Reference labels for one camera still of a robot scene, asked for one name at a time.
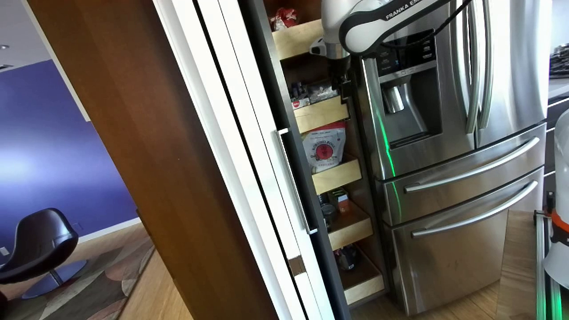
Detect vertical steel fridge door handle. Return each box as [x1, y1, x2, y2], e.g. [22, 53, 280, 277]
[456, 0, 481, 135]
[477, 0, 495, 129]

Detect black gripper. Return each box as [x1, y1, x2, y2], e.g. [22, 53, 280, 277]
[328, 53, 360, 99]

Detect wooden pull-out pantry drawer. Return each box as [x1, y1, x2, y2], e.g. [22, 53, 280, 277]
[292, 94, 353, 135]
[342, 271, 388, 307]
[312, 158, 365, 197]
[271, 17, 328, 62]
[326, 215, 376, 252]

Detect pull-out pantry shelves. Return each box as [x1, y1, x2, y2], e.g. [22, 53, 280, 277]
[260, 0, 390, 309]

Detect dark area rug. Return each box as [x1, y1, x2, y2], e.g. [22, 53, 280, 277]
[0, 245, 157, 320]

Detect stainless steel refrigerator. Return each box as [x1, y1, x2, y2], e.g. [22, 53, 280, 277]
[349, 0, 552, 316]

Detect metal stand pole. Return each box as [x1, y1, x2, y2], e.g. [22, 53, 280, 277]
[534, 207, 566, 320]

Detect curved steel freezer drawer handle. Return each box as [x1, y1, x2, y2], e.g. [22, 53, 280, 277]
[412, 179, 541, 239]
[404, 136, 543, 195]

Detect red snack package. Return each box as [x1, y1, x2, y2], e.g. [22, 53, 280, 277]
[269, 5, 307, 31]

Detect red and white food bag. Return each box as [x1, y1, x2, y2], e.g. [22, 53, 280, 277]
[300, 122, 349, 174]

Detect dark pantry cabinet door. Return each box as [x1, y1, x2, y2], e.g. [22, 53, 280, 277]
[150, 0, 353, 320]

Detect silver cabinet door handle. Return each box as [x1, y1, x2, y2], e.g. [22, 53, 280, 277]
[276, 124, 321, 238]

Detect brown wooden side panel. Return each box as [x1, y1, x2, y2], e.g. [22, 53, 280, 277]
[26, 0, 276, 320]

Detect black swivel chair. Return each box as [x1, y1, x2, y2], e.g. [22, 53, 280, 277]
[0, 207, 92, 302]

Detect fridge water ice dispenser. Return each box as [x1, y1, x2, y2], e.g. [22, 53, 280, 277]
[376, 35, 445, 149]

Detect white food box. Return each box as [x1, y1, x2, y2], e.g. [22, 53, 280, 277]
[308, 83, 342, 104]

